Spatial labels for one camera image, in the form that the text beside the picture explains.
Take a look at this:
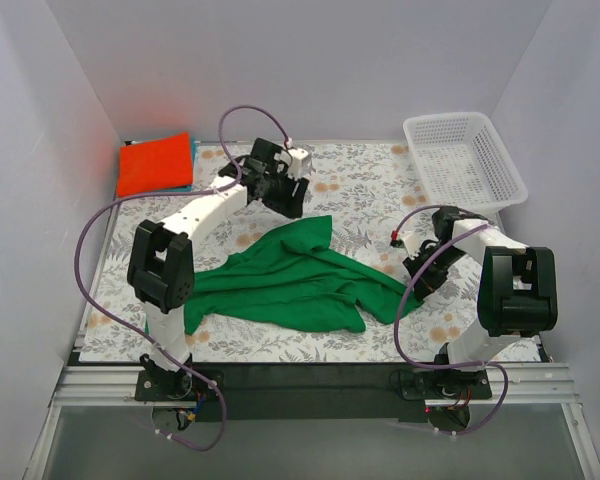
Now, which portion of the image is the green t shirt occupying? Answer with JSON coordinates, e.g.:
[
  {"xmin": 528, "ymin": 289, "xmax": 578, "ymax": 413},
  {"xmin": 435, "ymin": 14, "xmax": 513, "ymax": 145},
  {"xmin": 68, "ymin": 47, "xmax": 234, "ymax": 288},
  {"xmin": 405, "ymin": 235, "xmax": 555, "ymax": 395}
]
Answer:
[{"xmin": 184, "ymin": 215, "xmax": 422, "ymax": 335}]

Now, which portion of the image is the white plastic basket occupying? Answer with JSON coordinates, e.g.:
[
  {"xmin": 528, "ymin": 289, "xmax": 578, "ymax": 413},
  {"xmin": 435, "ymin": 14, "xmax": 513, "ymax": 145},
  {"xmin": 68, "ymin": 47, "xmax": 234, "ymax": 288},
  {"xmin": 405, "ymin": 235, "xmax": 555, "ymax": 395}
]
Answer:
[{"xmin": 403, "ymin": 112, "xmax": 528, "ymax": 215}]

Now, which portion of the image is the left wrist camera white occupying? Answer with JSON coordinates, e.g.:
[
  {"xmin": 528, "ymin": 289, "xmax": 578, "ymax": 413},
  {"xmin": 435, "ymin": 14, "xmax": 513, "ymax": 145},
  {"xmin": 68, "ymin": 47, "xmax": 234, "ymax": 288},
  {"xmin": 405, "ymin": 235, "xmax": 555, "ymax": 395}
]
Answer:
[{"xmin": 280, "ymin": 147, "xmax": 311, "ymax": 180}]

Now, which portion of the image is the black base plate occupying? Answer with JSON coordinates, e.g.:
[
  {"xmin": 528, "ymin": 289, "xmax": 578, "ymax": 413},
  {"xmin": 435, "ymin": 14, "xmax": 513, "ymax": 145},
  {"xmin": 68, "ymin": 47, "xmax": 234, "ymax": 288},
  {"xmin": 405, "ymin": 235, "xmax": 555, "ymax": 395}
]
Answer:
[{"xmin": 134, "ymin": 363, "xmax": 492, "ymax": 423}]

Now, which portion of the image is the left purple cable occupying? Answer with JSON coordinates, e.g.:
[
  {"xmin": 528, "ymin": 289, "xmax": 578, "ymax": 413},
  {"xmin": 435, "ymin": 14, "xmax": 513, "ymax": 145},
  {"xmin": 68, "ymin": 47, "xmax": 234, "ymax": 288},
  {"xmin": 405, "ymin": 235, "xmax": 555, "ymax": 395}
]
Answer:
[{"xmin": 74, "ymin": 105, "xmax": 229, "ymax": 451}]

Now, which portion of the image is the folded blue t shirt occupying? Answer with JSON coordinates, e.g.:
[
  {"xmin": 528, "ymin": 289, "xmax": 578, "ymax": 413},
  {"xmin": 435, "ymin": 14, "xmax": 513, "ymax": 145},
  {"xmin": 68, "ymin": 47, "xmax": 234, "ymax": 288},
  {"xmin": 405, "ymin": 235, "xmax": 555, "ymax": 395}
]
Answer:
[{"xmin": 172, "ymin": 137, "xmax": 197, "ymax": 192}]

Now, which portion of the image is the folded orange t shirt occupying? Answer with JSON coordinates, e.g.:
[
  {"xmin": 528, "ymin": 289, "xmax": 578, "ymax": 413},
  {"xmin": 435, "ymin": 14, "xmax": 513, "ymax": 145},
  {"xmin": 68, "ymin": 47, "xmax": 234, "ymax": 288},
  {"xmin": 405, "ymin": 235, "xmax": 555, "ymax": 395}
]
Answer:
[{"xmin": 116, "ymin": 132, "xmax": 191, "ymax": 197}]

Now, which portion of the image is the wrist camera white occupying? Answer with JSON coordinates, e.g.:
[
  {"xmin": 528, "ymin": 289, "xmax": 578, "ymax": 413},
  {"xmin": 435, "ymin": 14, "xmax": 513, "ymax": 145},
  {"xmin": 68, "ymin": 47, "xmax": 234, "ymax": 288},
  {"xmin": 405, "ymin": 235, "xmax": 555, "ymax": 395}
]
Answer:
[
  {"xmin": 390, "ymin": 230, "xmax": 421, "ymax": 257},
  {"xmin": 280, "ymin": 147, "xmax": 311, "ymax": 180}
]

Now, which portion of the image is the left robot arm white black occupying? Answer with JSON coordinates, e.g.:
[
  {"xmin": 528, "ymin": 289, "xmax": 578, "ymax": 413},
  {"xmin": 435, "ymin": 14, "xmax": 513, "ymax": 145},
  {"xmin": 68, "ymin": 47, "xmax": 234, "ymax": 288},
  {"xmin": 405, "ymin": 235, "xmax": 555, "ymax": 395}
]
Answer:
[{"xmin": 127, "ymin": 138, "xmax": 311, "ymax": 372}]

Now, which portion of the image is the floral patterned table mat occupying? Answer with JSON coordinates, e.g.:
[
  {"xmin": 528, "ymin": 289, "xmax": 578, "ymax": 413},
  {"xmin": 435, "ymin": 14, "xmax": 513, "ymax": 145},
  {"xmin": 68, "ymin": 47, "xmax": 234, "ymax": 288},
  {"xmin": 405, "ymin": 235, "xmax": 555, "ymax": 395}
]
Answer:
[{"xmin": 79, "ymin": 142, "xmax": 480, "ymax": 363}]

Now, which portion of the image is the aluminium rail frame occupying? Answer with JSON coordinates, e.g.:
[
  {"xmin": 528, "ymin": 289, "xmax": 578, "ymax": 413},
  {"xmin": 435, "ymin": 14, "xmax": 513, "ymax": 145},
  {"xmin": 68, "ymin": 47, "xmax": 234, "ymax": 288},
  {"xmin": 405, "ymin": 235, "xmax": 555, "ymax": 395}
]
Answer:
[{"xmin": 26, "ymin": 363, "xmax": 600, "ymax": 479}]

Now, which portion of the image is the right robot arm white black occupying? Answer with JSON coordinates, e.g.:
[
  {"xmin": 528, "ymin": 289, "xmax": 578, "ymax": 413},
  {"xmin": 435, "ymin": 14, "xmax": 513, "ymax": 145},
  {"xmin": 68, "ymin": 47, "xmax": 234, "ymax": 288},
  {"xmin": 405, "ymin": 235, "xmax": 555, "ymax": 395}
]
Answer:
[{"xmin": 390, "ymin": 205, "xmax": 558, "ymax": 372}]

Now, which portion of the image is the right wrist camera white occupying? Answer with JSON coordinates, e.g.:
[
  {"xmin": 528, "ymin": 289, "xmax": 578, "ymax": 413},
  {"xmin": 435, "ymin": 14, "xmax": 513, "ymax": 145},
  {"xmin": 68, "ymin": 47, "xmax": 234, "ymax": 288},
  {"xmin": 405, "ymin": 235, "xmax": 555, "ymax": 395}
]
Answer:
[{"xmin": 390, "ymin": 230, "xmax": 421, "ymax": 257}]

